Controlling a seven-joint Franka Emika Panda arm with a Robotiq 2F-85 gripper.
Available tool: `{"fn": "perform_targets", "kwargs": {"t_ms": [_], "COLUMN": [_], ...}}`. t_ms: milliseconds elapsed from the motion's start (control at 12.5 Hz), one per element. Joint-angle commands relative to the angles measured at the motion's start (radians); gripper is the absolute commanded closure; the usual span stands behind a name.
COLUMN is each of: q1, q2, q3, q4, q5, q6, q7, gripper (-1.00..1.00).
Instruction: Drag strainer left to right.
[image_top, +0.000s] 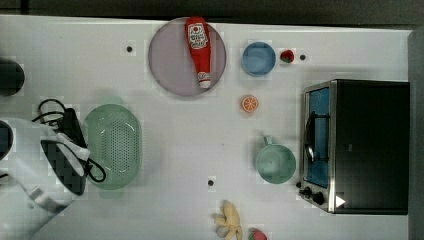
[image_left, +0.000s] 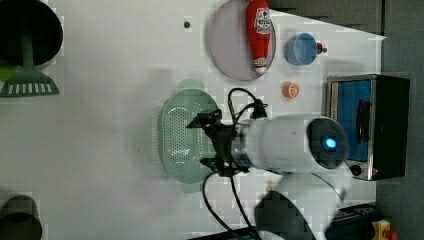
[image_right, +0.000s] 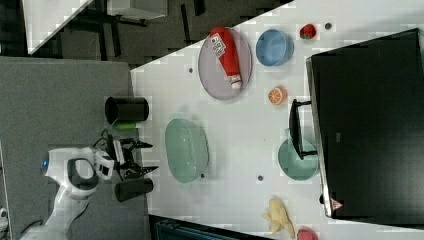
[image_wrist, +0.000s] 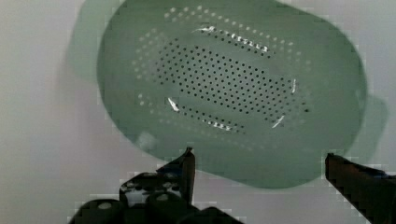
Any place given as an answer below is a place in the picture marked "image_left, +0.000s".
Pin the red strawberry toy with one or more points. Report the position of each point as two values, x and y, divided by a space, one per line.
321 49

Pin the blue crate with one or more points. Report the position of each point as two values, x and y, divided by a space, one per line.
354 223

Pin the black cylindrical container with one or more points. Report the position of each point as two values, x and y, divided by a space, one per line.
33 19

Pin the green plastic strainer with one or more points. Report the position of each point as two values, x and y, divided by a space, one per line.
180 148

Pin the black toaster oven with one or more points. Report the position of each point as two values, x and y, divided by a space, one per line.
373 110

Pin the green spatula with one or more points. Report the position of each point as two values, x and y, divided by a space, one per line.
28 81

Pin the red ketchup bottle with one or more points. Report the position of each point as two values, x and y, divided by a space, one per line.
258 26

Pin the grey round plate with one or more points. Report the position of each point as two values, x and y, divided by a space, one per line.
229 45

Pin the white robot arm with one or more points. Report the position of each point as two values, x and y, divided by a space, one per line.
308 152

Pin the orange slice toy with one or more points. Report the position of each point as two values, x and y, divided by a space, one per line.
291 90

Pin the blue bowl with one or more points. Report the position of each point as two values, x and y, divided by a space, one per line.
301 49

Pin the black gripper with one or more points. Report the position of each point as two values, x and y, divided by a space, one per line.
221 136

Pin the yellow toy block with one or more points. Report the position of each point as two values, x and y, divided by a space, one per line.
383 231

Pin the dark grey cup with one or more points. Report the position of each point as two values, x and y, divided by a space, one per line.
20 219

